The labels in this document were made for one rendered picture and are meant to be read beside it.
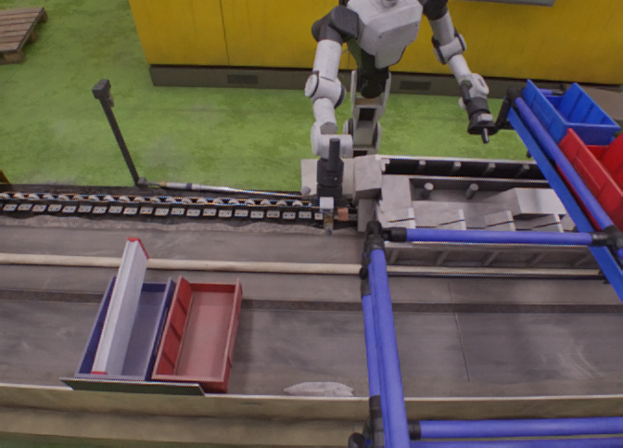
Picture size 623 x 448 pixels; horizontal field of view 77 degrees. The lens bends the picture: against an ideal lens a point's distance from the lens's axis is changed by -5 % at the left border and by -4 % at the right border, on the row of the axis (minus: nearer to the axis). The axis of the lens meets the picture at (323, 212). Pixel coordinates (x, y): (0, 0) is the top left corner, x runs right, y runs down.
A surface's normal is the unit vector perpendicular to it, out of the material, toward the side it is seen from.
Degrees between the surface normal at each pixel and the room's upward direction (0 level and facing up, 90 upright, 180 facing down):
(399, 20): 59
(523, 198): 10
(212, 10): 90
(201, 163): 0
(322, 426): 0
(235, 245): 0
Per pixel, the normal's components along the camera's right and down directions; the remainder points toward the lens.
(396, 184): 0.04, -0.51
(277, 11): 0.00, 0.76
